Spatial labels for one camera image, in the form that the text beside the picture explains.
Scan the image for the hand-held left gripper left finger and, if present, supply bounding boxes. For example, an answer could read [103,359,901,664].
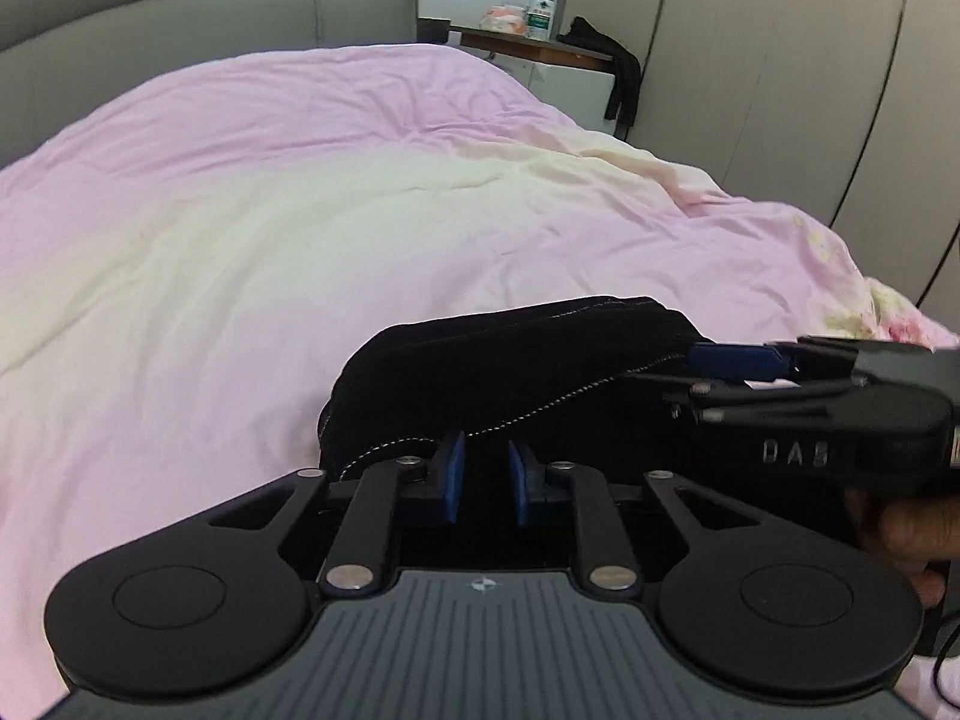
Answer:
[206,431,468,595]

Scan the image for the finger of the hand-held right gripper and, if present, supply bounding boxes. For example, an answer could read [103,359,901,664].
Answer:
[621,369,865,427]
[686,341,856,389]

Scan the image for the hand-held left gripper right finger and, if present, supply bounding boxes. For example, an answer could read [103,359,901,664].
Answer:
[506,439,752,595]

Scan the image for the black pants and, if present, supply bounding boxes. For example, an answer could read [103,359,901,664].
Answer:
[316,296,712,482]

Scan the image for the person's right hand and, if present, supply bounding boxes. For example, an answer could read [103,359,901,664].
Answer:
[846,489,960,610]

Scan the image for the pink duvet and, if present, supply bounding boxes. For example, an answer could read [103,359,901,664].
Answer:
[0,43,960,720]

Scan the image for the black cloth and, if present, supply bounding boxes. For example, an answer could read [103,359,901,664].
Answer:
[559,15,643,142]

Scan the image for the white nightstand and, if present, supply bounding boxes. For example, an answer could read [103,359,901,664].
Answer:
[417,16,623,137]

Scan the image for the pink snack packet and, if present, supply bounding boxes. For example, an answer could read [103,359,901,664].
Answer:
[478,4,527,35]

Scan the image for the grey padded headboard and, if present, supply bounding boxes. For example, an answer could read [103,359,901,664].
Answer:
[0,0,421,166]

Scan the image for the black cable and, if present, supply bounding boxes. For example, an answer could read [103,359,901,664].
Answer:
[932,641,960,702]

